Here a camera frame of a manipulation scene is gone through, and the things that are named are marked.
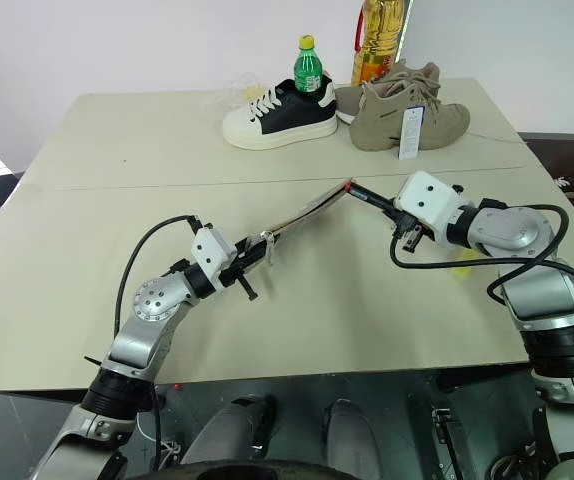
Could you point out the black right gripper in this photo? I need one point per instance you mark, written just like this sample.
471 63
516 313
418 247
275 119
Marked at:
413 231

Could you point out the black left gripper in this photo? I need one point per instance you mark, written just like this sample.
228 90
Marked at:
237 260

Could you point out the red marker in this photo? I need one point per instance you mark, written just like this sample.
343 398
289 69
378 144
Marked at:
367 195

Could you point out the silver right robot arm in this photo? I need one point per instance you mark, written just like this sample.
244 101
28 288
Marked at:
532 280

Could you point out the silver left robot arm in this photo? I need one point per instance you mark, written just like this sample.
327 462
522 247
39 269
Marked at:
147 305

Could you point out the white and blue shoe tag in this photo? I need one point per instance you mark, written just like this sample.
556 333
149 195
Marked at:
410 135

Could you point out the beige sneaker with tag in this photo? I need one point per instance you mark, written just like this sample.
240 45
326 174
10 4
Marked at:
442 122

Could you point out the white and black sneaker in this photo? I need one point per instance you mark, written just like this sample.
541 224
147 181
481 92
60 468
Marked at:
279 120

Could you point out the clear plastic bag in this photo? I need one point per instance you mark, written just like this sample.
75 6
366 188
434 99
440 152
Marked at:
234 92

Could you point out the green plastic bottle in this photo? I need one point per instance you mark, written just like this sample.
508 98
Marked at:
308 67

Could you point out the yellow cooking oil bottle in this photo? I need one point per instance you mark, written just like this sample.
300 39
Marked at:
379 45

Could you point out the grey rounded robot leg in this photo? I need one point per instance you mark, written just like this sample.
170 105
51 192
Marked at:
352 440
227 435

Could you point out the dark curved robot torso rim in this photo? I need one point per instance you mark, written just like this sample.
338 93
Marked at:
262 470

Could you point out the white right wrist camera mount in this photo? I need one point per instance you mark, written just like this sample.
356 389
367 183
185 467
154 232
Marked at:
429 200

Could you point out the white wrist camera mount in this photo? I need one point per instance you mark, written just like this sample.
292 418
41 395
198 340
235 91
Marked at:
429 200
210 252

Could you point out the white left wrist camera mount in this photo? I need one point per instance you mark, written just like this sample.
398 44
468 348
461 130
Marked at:
210 252

